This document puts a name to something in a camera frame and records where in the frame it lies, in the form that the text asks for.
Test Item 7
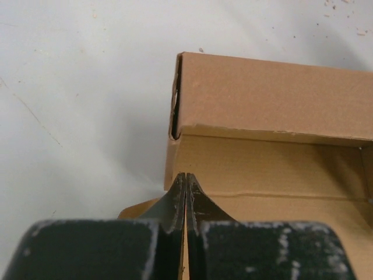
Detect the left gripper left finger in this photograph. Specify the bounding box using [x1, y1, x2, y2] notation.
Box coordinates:
[3, 173, 186, 279]

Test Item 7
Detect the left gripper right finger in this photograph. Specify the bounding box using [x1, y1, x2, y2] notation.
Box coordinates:
[185, 173, 356, 279]

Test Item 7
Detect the brown cardboard box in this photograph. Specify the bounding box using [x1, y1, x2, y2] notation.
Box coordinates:
[120, 52, 372, 279]

